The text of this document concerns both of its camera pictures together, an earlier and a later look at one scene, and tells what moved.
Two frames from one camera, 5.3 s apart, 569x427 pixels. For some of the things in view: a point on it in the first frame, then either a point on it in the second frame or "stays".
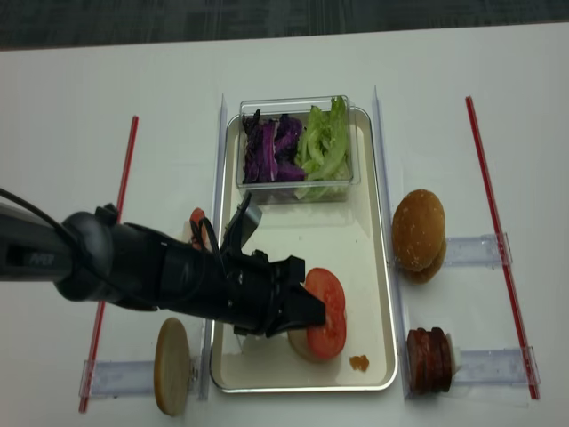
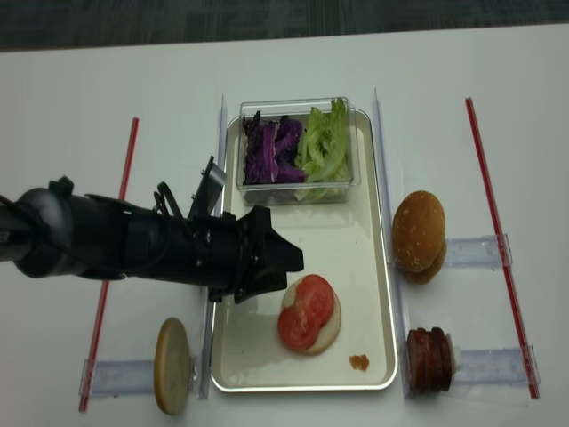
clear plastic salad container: (302, 150) stays
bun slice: (300, 341) → (329, 334)
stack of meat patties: (429, 360) stays
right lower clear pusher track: (496, 366) stays
